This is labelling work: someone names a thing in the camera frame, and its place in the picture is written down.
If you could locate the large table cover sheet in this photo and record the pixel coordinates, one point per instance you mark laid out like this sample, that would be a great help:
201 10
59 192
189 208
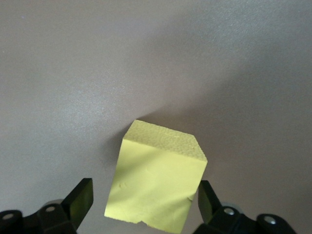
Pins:
73 73

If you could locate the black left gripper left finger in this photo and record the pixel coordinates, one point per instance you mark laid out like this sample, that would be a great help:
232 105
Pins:
78 202

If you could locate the yellow foam cube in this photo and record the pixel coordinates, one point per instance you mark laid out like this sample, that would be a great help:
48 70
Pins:
156 185

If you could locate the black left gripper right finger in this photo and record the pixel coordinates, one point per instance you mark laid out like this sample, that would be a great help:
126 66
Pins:
209 204

